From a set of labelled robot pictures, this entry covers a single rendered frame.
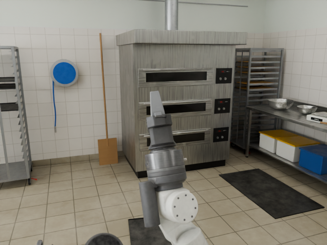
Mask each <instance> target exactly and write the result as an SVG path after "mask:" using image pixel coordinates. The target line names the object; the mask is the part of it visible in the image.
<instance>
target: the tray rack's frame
mask: <svg viewBox="0 0 327 245"><path fill-rule="evenodd" d="M0 49H11V51H12V59H13V67H14V75H15V83H16V91H17V99H18V109H19V117H20V125H21V133H22V141H23V149H24V157H25V165H26V172H24V168H25V165H23V163H24V161H19V162H11V163H8V158H7V151H6V144H5V137H4V130H3V123H2V116H1V109H0V129H1V136H2V143H3V149H4V156H5V163H4V164H0V183H2V182H8V181H15V180H22V179H29V178H31V175H30V172H31V165H33V163H32V161H28V158H27V150H26V142H25V134H24V126H23V118H22V110H21V102H20V94H19V86H18V74H17V67H16V58H15V50H14V49H18V47H16V46H0Z"/></svg>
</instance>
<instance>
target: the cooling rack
mask: <svg viewBox="0 0 327 245"><path fill-rule="evenodd" d="M282 49H283V48H236V50H242V57H241V73H240V88H239V103H238V119H239V104H240V89H241V74H242V59H243V50H249V64H248V78H247V92H246V106H245V120H244V134H243V138H242V139H238V138H237V135H238V119H237V134H236V139H232V137H231V136H230V142H232V143H233V145H235V144H236V145H237V146H239V147H241V148H243V149H245V150H246V142H245V141H246V139H247V138H246V127H247V113H248V109H246V107H247V106H248V99H249V86H250V73H251V59H252V50H282ZM235 61H236V57H235ZM235 66H236V63H235ZM234 76H236V73H234ZM234 81H235V78H234ZM233 101H234V98H233ZM232 106H234V103H232ZM231 134H232V132H231ZM231 134H230V135H231ZM259 139H260V137H252V138H250V140H259ZM256 143H259V141H252V142H250V144H256Z"/></svg>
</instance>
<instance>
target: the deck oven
mask: <svg viewBox="0 0 327 245"><path fill-rule="evenodd" d="M247 35H248V33H247V32H215V31H181V30H146V29H134V30H131V31H128V32H125V33H122V34H119V35H116V45H117V46H119V68H120V95H121V122H122V149H123V152H124V154H125V155H126V160H127V161H128V163H129V164H130V166H131V168H132V169H133V171H134V173H135V174H136V176H137V177H138V178H144V177H147V170H146V166H145V155H148V154H150V152H151V150H149V146H150V141H151V140H150V135H149V132H148V129H147V123H146V118H147V117H150V116H151V112H150V92H152V91H159V94H160V97H161V101H162V104H163V108H164V112H165V114H171V119H172V126H171V127H172V134H173V140H174V142H175V143H176V146H174V147H175V148H177V150H179V149H182V152H183V158H186V159H187V161H185V162H184V164H185V170H186V172H187V171H193V170H200V169H207V168H214V167H220V166H225V160H226V159H229V151H230V134H231V117H232V101H233V84H234V67H235V51H236V45H246V44H247Z"/></svg>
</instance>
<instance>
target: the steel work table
mask: <svg viewBox="0 0 327 245"><path fill-rule="evenodd" d="M298 105H310V106H315V107H317V109H316V111H315V113H317V112H327V107H323V106H318V105H312V104H307V103H303V102H298V101H294V103H293V105H292V106H291V108H289V109H286V110H276V109H274V108H272V107H270V105H256V106H247V107H246V109H248V110H249V113H248V126H247V139H246V153H245V156H246V158H248V156H249V146H250V147H252V148H254V149H257V150H259V151H261V152H263V153H265V154H267V155H269V156H271V157H273V158H275V159H277V160H279V161H281V162H283V163H285V164H287V165H289V166H291V167H293V168H295V169H298V170H300V171H302V172H304V173H306V174H308V175H309V176H312V177H314V178H316V179H318V180H320V181H322V182H324V183H326V184H327V174H325V175H319V174H317V173H314V172H312V171H310V170H308V169H306V168H303V167H301V166H299V162H291V161H289V160H287V159H285V158H282V157H280V156H278V155H277V154H276V153H272V152H270V151H268V150H266V149H263V148H261V147H260V146H259V143H256V144H250V131H251V119H252V111H255V112H259V113H262V114H265V115H269V116H272V117H275V118H278V123H277V130H280V127H281V119H282V120H285V121H289V122H291V123H295V124H299V125H302V126H305V127H309V128H312V129H315V130H319V131H322V132H325V133H327V124H322V123H318V122H313V121H308V120H307V115H306V114H302V113H300V112H299V111H298V109H297V106H298Z"/></svg>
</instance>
